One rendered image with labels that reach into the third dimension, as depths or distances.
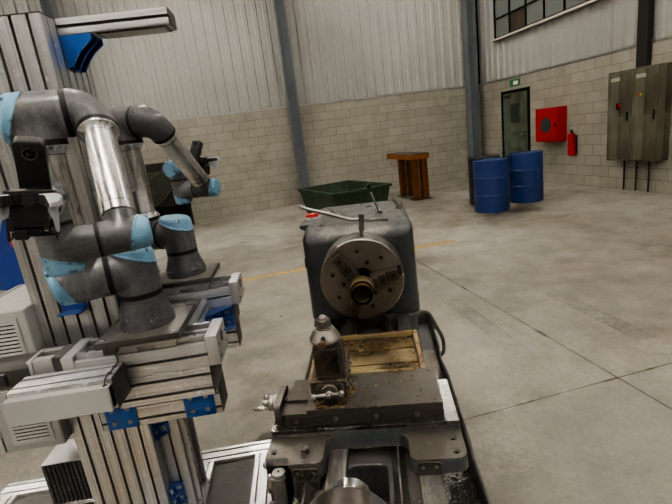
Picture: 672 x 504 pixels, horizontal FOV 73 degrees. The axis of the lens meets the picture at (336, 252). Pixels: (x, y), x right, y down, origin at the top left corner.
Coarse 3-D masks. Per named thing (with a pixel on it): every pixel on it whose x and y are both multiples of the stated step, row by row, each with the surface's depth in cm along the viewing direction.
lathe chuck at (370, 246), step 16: (352, 240) 165; (368, 240) 164; (384, 240) 172; (352, 256) 166; (368, 256) 166; (384, 256) 166; (336, 272) 168; (336, 288) 170; (384, 288) 169; (400, 288) 168; (336, 304) 172; (368, 304) 171; (384, 304) 170
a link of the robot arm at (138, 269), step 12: (132, 252) 120; (144, 252) 122; (108, 264) 119; (120, 264) 120; (132, 264) 120; (144, 264) 122; (156, 264) 127; (108, 276) 118; (120, 276) 119; (132, 276) 121; (144, 276) 122; (156, 276) 126; (120, 288) 121; (132, 288) 122; (144, 288) 123; (156, 288) 126
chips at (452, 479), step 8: (456, 472) 140; (464, 472) 142; (448, 480) 140; (456, 480) 139; (464, 480) 139; (472, 480) 139; (448, 488) 137; (456, 488) 136; (464, 488) 136; (472, 488) 136; (448, 496) 129; (456, 496) 133; (464, 496) 133; (472, 496) 133
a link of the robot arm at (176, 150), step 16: (144, 112) 160; (144, 128) 161; (160, 128) 163; (160, 144) 167; (176, 144) 171; (176, 160) 176; (192, 160) 180; (192, 176) 184; (208, 176) 191; (192, 192) 193; (208, 192) 192
